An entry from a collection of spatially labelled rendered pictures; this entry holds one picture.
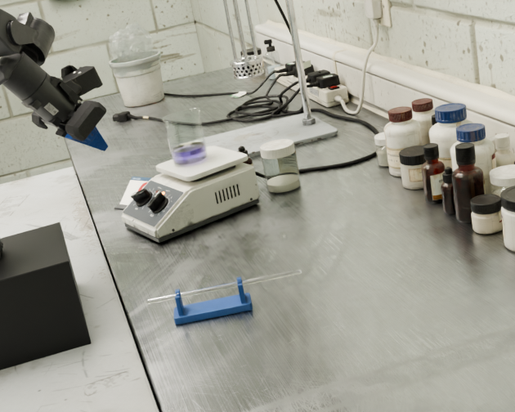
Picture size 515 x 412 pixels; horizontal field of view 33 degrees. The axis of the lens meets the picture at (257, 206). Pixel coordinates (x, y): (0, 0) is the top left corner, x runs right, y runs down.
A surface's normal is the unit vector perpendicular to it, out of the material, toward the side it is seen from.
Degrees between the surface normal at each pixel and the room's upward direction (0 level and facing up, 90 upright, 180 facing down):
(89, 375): 0
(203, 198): 90
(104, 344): 0
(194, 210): 90
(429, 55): 90
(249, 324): 0
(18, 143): 90
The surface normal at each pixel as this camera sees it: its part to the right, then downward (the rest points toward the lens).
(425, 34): -0.94, 0.25
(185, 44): 0.28, 0.29
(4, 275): -0.21, -0.94
